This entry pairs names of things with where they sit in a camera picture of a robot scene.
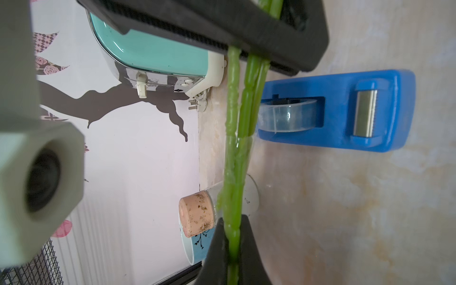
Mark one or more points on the blue tape dispenser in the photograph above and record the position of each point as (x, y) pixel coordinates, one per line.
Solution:
(369, 111)

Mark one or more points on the glass jar with cork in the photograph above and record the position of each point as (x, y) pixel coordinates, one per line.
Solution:
(199, 212)

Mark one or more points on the pink flower bouquet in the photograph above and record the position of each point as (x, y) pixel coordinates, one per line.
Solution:
(242, 115)

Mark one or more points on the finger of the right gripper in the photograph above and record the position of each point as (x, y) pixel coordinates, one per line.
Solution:
(293, 43)

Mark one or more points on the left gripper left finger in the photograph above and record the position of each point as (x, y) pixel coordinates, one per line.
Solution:
(215, 268)

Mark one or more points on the black wire basket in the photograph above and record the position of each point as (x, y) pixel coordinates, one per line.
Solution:
(43, 269)

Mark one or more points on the mint green toaster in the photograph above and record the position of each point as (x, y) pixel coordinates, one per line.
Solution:
(151, 64)

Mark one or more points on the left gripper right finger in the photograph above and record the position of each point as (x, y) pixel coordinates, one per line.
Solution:
(251, 269)

